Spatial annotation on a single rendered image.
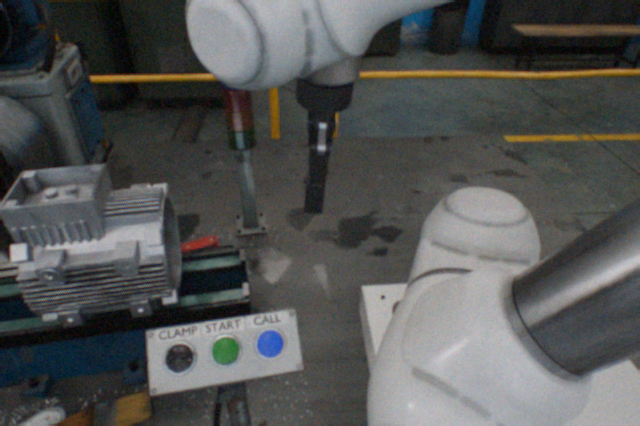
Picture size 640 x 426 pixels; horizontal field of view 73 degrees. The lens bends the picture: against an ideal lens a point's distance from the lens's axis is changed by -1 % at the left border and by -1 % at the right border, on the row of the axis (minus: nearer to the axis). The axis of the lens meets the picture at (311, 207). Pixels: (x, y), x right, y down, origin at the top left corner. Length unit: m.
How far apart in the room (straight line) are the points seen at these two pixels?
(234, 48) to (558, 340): 0.34
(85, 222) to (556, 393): 0.59
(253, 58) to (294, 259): 0.73
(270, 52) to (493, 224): 0.36
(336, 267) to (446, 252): 0.45
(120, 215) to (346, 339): 0.46
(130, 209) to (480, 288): 0.49
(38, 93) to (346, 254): 0.77
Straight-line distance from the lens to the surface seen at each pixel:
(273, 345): 0.51
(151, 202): 0.69
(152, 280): 0.68
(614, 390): 0.81
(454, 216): 0.58
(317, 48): 0.35
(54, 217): 0.69
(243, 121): 0.93
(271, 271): 0.98
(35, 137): 1.07
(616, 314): 0.39
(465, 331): 0.42
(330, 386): 0.80
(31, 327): 0.83
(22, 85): 1.15
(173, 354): 0.52
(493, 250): 0.57
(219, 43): 0.34
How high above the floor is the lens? 1.48
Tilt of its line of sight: 36 degrees down
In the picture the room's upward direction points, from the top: straight up
